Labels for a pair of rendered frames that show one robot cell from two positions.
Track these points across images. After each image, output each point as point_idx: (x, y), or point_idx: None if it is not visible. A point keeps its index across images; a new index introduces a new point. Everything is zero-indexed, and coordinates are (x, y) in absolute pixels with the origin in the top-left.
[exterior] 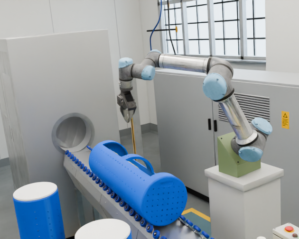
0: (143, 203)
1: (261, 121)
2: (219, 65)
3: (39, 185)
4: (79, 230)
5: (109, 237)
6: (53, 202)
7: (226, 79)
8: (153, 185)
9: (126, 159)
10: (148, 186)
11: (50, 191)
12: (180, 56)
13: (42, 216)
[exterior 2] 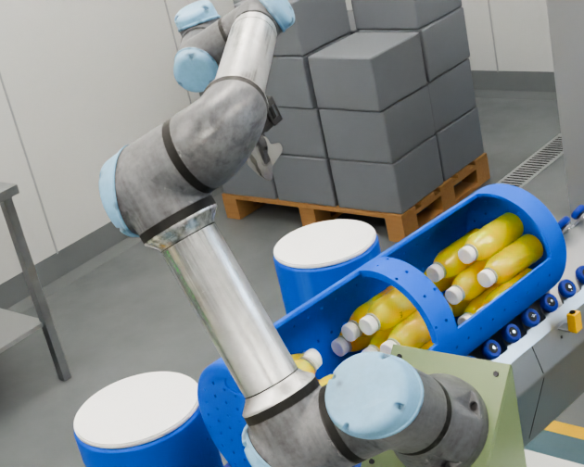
0: (199, 402)
1: (363, 375)
2: (161, 125)
3: (352, 233)
4: (141, 375)
5: (111, 424)
6: (320, 287)
7: (124, 185)
8: (210, 373)
9: (362, 271)
10: (204, 370)
11: (321, 260)
12: (231, 42)
13: (295, 307)
